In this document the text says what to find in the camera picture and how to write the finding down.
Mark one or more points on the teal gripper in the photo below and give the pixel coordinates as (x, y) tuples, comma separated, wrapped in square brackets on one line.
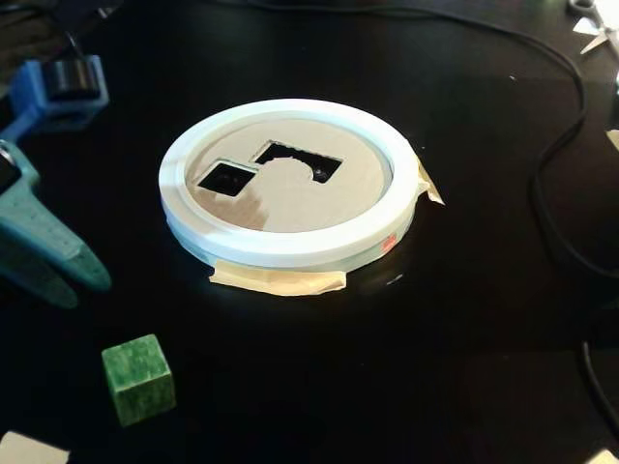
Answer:
[(36, 242)]

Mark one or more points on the green square wooden block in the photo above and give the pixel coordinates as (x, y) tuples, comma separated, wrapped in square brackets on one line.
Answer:
[(138, 382)]

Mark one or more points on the masking tape piece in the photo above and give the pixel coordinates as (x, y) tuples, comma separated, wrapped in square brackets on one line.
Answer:
[(29, 449), (608, 457), (614, 140)]

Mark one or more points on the wide masking tape strip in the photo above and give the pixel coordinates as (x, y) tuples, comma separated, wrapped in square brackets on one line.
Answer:
[(280, 281)]

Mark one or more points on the white round shape sorter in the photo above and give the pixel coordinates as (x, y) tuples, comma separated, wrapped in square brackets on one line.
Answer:
[(290, 208)]

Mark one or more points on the black table mat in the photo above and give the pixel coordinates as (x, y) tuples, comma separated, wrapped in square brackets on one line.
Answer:
[(309, 367)]

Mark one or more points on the grey scissors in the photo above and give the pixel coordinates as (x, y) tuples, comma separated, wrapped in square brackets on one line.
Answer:
[(592, 29)]

